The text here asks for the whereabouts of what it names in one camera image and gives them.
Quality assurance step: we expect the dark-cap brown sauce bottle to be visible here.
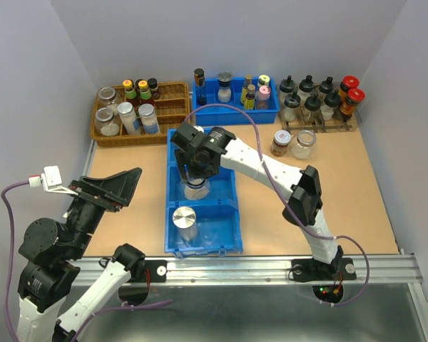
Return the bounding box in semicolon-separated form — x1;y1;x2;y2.
148;78;161;100

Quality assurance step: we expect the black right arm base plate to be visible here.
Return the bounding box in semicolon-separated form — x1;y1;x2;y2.
290;258;357;283

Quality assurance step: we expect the tall silver-lid salt jar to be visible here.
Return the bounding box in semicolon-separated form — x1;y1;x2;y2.
138;103;161;134
117;102;141;135

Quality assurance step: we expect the tall black-cap grinder bottle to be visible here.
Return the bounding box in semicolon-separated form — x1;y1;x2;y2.
194;68;207;106

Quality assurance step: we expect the round glass jar in basket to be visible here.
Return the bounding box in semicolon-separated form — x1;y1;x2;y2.
94;108;120;137
97;87;123;115

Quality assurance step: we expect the clear acrylic bottle rack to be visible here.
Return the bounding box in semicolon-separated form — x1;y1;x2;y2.
275;84;362;133

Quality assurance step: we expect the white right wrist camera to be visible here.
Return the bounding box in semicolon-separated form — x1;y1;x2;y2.
193;125;205;133

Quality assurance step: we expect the yellow-cap green-label sauce bottle left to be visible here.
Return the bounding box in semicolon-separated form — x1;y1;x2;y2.
123;79;139;108

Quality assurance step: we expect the yellow-cap green-label sauce bottle right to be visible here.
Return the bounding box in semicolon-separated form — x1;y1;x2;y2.
136;80;155;105

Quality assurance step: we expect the yellow-cap green-label sauce bottle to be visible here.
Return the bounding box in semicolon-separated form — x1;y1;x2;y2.
136;80;155;105
123;79;139;108

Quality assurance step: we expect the tall silver-lid salt jar right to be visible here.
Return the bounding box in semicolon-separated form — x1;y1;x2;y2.
138;103;161;134

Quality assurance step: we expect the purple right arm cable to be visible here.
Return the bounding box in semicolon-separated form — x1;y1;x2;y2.
183;103;371;308

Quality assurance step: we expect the blue plastic tray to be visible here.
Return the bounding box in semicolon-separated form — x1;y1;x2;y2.
195;77;279;126

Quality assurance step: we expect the green-lid jar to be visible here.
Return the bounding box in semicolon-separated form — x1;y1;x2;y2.
258;74;270;88

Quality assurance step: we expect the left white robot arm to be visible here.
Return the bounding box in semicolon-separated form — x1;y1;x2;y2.
16;166;146;341

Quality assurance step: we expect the yellow-label bottle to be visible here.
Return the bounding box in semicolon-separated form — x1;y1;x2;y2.
240;74;253;105
243;84;255;110

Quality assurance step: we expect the red-white-lid chili jar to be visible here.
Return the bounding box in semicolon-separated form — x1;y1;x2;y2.
270;130;291;157

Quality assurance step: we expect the black-cap dispenser bottle back left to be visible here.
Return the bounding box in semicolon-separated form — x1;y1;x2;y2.
278;75;295;102

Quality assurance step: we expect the black-cap dispenser bottle front right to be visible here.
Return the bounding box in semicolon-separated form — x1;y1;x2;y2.
320;90;341;121

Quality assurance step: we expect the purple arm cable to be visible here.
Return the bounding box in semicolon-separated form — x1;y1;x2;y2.
183;103;371;308
0;180;31;341

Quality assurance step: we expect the round glass jar in basket back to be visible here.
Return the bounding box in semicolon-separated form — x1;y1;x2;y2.
97;87;123;115

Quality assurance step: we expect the brown wicker basket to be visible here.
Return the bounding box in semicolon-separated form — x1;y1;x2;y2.
90;82;190;147

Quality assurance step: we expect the red-lid sauce jar front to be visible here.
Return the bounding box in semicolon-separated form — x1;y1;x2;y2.
340;88;365;121

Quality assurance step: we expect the blue three-compartment plastic bin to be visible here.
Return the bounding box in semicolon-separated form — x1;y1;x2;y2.
164;128;243;258

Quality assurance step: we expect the black-cap dispenser bottle front left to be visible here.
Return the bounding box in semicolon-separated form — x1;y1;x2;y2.
282;90;301;122

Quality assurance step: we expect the tall silver-lid glass jar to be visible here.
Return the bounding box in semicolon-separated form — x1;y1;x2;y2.
172;206;198;243

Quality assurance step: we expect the black-cap dispenser bottle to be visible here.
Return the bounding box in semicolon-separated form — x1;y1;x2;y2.
318;76;333;98
302;93;322;123
282;90;301;122
278;75;295;102
298;75;314;100
320;90;341;121

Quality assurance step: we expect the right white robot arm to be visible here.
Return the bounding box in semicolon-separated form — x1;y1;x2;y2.
170;123;343;278

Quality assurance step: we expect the black-cap dispenser bottle front middle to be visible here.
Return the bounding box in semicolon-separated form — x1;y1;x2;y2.
302;93;322;123

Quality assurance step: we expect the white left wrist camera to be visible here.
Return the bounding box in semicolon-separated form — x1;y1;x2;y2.
28;165;77;195

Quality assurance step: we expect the tall silver-lid salt jar left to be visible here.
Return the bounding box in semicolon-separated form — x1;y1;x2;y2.
117;102;141;135

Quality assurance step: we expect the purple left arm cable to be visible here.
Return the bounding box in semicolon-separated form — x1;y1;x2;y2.
0;180;31;341

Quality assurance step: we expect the round open-top glass jar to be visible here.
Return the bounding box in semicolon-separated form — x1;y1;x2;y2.
182;178;210;200

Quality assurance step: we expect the aluminium table edge rail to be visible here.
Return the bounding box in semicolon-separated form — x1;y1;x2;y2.
147;254;423;287

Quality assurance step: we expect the round glass jar in basket front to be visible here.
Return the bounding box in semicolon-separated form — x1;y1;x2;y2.
94;108;120;137

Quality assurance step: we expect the black-cap dispenser bottle back right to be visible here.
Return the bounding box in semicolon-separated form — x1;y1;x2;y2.
318;76;333;98

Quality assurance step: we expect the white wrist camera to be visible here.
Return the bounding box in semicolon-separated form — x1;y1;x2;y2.
28;165;77;195
193;125;205;133

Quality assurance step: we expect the yellow-label bottle front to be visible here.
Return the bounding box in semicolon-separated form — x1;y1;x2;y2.
243;84;255;110

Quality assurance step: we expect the black-cap dispenser bottle back middle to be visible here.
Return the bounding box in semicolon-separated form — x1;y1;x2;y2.
298;75;314;100

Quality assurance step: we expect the silver-top salt shaker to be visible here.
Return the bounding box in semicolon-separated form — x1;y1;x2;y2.
218;72;233;103

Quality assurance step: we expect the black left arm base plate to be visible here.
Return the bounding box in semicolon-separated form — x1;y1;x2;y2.
128;259;168;284

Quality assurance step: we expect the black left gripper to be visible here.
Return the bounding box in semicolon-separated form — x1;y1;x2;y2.
71;163;146;255

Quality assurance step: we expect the yellow-label bottle back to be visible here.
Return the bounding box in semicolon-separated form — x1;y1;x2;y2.
240;74;253;105

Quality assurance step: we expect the pink-lid jar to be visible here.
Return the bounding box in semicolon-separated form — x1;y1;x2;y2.
255;85;270;110

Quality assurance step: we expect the red-lid sauce jar back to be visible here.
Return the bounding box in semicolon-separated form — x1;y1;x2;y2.
339;75;360;100

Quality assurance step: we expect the red-lid sauce jar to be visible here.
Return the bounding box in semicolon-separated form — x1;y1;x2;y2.
339;75;360;100
340;88;365;121

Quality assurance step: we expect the round open glass jar right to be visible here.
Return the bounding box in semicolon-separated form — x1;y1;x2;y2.
290;130;317;160

